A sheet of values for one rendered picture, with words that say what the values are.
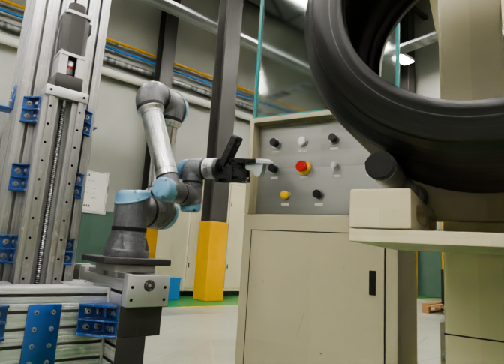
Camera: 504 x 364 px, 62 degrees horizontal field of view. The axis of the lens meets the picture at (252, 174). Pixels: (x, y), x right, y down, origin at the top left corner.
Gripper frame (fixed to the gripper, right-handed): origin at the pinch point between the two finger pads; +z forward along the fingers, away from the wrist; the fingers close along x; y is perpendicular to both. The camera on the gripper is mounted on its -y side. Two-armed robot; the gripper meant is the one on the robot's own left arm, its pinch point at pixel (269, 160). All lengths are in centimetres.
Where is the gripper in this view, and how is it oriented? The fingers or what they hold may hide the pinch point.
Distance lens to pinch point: 139.0
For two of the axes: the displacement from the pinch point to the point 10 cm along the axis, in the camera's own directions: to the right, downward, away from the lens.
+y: 0.0, 10.0, -0.6
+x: -4.3, -0.6, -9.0
